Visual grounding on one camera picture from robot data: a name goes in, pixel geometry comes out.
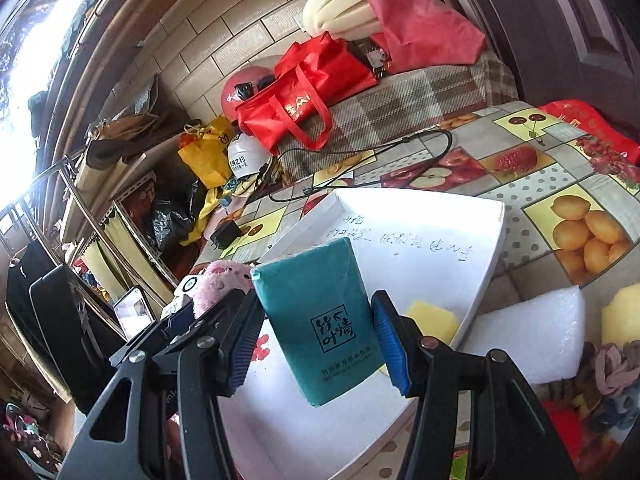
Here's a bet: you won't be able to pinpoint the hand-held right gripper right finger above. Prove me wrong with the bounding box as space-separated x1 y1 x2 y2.
369 290 581 480

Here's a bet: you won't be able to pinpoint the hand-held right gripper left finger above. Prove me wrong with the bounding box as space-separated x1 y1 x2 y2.
55 287 267 480

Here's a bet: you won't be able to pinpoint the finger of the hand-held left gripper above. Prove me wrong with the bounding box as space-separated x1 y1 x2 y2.
194 290 247 342

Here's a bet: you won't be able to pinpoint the pink plush toy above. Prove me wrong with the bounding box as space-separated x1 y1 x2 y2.
192 260 256 318

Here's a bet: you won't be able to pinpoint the teal tissue packet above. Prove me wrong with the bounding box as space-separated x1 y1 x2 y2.
250 237 387 408

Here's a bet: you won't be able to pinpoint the white cardboard tray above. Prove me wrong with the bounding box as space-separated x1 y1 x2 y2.
170 187 505 480

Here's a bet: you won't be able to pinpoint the white foam block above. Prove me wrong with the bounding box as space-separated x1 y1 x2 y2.
457 285 587 386

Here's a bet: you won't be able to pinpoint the large yellow sponge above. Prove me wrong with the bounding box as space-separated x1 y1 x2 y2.
600 282 640 348

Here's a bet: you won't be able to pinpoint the smartphone with lit screen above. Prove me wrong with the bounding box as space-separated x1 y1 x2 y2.
112 285 155 342

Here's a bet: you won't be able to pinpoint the small yellow sponge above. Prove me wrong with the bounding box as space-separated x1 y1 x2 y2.
404 300 462 348

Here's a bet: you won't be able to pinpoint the black charger adapter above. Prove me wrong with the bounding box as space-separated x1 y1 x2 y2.
209 221 243 250

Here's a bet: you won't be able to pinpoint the black plastic bag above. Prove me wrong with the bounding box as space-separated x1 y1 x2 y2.
150 180 206 251

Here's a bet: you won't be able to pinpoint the beige shelf curtain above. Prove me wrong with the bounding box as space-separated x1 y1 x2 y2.
80 210 168 306

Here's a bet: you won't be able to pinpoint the yellow cloth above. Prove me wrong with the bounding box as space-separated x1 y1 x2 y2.
180 187 226 247

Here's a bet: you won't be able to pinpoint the metal shelf rack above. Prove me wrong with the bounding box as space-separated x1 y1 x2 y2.
0 150 206 331

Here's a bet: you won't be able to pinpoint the yellow shopping bag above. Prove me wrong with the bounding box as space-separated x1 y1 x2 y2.
177 115 236 190

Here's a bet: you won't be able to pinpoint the black hanging garment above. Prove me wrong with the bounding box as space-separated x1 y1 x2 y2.
5 245 51 361

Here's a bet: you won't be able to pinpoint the white helmet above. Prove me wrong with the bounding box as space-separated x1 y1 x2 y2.
227 132 273 179

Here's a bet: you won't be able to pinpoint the brown scrunchie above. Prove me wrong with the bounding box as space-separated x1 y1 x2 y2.
547 342 598 401

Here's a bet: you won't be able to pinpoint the red plush toy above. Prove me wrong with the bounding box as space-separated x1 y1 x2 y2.
542 400 586 461

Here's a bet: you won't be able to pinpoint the brown cardboard pieces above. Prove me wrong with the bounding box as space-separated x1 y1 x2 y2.
82 110 191 176

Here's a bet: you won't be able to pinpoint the floral patterned slippers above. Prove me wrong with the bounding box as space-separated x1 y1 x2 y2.
0 400 61 478

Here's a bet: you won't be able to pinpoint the fruit print tablecloth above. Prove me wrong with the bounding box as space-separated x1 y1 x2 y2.
192 100 640 480

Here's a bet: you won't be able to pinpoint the silver foil sheet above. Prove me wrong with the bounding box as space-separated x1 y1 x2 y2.
115 77 162 121

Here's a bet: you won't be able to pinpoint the red helmet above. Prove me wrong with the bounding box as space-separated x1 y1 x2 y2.
220 66 281 121

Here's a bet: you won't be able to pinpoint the bright red tote bag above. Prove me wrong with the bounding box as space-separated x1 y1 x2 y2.
235 32 378 153

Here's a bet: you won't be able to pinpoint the plaid blanket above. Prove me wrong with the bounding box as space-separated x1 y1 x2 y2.
277 52 521 181

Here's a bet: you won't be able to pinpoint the dark patterned packet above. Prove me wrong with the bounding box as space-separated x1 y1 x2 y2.
350 42 396 79

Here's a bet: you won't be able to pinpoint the red plastic bag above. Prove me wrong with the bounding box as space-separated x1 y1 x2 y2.
537 100 640 161

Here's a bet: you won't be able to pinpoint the dark red fabric bag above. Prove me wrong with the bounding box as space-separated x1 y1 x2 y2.
359 0 487 75

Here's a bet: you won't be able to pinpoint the cream foam rolls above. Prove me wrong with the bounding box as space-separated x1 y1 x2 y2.
302 0 386 41

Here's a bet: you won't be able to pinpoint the dark brown door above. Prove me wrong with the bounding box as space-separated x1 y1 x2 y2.
450 0 640 121

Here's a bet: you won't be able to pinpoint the black cable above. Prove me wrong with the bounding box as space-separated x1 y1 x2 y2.
267 129 453 203

